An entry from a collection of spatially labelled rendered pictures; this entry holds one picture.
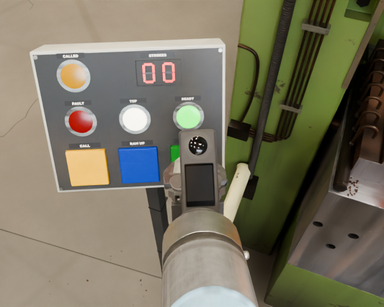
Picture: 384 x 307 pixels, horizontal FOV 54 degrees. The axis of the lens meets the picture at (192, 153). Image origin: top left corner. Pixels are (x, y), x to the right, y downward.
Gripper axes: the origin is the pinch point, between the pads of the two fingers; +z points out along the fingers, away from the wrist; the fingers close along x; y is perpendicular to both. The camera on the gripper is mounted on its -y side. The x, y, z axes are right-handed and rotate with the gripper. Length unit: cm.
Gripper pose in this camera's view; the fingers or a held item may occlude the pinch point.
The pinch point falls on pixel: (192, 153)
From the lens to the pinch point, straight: 62.3
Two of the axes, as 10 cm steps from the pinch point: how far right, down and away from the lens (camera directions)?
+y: 0.3, 9.1, 4.1
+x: 10.0, -0.5, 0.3
